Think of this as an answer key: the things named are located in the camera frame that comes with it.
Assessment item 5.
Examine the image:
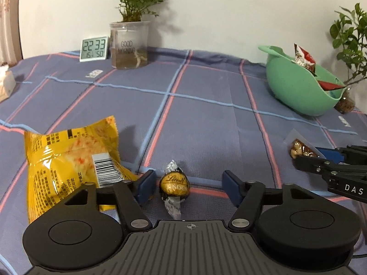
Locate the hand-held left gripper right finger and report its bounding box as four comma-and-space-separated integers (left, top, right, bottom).
222, 170, 314, 232

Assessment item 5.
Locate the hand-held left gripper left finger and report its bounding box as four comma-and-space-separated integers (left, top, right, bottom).
64, 170, 157, 232

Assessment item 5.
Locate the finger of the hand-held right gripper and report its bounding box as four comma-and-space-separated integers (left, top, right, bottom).
294, 156, 367, 182
314, 146, 367, 165

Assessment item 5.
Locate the clear nut packet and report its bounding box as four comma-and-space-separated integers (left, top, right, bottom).
284, 129, 322, 161

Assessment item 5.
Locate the gold chocolate ball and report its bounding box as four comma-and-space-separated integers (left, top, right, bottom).
159, 159, 191, 220

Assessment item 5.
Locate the green plastic bowl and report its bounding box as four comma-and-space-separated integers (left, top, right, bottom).
258, 45, 346, 117

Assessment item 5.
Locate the large flat red packet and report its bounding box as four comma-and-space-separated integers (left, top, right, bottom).
318, 81, 346, 91

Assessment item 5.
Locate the blue plaid cloth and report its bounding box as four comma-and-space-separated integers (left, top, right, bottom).
0, 47, 367, 275

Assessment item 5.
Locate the yellow snack bag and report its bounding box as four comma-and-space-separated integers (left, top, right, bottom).
24, 115, 141, 224

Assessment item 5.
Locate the red and white snack packet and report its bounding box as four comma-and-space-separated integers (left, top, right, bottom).
293, 43, 316, 75

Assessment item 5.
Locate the plant in round glass vase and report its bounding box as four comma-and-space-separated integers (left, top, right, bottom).
330, 3, 367, 113

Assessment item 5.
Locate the plant in clear cup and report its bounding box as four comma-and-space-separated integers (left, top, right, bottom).
105, 0, 170, 70

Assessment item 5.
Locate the white digital clock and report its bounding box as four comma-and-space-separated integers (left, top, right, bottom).
79, 36, 111, 63

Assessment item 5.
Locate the pink patterned curtain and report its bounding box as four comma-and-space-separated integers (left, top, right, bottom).
0, 0, 23, 63

